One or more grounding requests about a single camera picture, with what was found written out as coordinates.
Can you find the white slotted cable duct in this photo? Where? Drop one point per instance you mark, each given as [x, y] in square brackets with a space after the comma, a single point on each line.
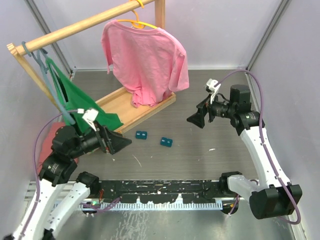
[175, 206]

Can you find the yellow plastic hanger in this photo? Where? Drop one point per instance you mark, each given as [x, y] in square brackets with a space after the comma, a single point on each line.
[136, 23]

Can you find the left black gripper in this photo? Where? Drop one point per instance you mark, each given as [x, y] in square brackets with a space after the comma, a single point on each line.
[118, 142]

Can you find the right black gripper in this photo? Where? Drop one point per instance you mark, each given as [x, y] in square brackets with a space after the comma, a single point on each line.
[198, 118]

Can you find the pink t-shirt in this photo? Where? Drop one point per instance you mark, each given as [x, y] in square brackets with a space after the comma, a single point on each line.
[151, 64]

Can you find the red folded cloth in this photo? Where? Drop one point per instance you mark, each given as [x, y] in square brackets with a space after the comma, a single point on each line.
[46, 147]

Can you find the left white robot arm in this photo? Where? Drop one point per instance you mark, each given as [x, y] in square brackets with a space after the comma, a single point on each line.
[42, 221]

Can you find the teal pill box pair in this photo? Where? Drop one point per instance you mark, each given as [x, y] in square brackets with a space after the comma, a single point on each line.
[141, 135]

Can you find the grey-blue plastic hanger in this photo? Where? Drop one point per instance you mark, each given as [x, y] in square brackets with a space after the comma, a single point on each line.
[40, 57]

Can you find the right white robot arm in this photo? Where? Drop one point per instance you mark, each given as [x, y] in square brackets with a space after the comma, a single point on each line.
[274, 195]

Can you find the green tank top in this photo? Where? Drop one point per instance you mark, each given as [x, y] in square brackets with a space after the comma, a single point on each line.
[71, 98]

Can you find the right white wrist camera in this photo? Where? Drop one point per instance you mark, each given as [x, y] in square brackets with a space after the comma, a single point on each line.
[212, 86]

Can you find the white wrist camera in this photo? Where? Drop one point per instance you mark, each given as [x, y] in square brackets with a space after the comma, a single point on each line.
[212, 86]
[89, 116]

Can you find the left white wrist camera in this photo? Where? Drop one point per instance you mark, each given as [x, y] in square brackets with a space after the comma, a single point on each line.
[89, 116]

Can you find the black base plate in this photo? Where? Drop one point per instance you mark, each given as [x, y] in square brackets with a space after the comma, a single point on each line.
[160, 191]

